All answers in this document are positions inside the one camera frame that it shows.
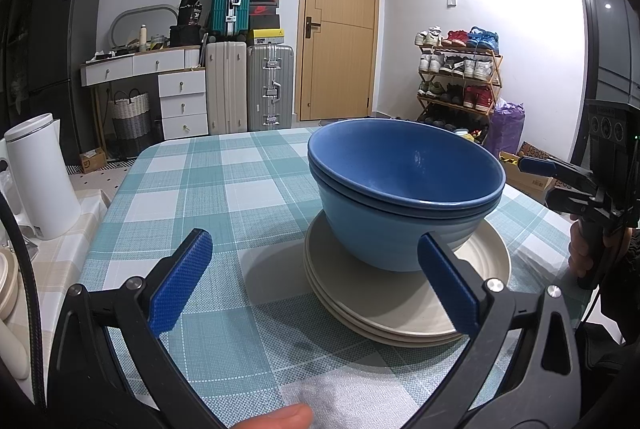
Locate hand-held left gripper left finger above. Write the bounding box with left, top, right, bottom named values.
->
left=47, top=229, right=221, bottom=429

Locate oval mirror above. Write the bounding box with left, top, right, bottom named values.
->
left=110, top=4, right=181, bottom=50

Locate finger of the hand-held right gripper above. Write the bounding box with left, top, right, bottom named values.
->
left=545, top=189, right=599, bottom=216
left=517, top=156, right=599, bottom=198

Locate dark refrigerator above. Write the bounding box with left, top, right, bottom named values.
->
left=0, top=0, right=101, bottom=160

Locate white electric kettle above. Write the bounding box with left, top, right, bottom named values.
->
left=0, top=113, right=83, bottom=241

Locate white dresser with drawers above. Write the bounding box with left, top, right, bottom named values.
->
left=80, top=46, right=210, bottom=142

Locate small cardboard box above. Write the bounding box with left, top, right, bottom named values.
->
left=79, top=148, right=107, bottom=174

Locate person's right hand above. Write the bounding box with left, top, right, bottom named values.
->
left=568, top=216, right=635, bottom=281

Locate teal plaid tablecloth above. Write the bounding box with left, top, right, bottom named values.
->
left=80, top=126, right=591, bottom=429

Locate black bag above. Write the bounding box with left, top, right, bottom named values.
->
left=169, top=25, right=202, bottom=48

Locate beige checked tablecloth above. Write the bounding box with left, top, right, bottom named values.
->
left=0, top=171, right=131, bottom=410

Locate wooden door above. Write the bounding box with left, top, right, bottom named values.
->
left=295, top=0, right=382, bottom=122

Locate purple rolled mat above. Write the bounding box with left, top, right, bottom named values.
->
left=484, top=101, right=527, bottom=157

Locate silver suitcase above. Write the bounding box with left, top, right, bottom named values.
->
left=246, top=44, right=295, bottom=131

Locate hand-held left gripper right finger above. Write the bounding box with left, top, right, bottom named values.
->
left=410, top=233, right=583, bottom=429

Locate woven laundry basket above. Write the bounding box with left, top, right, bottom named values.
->
left=110, top=90, right=151, bottom=157

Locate open cardboard box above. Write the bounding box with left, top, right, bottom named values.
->
left=500, top=151, right=556, bottom=202

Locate beige container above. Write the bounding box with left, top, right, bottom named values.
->
left=0, top=249, right=31, bottom=380

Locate shoe rack with shoes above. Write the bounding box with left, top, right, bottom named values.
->
left=415, top=26, right=501, bottom=130

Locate person's left hand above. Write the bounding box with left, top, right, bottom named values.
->
left=235, top=404, right=313, bottom=429

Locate black cable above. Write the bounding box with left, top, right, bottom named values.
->
left=0, top=199, right=48, bottom=410

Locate beige suitcase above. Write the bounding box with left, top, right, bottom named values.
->
left=205, top=41, right=249, bottom=136

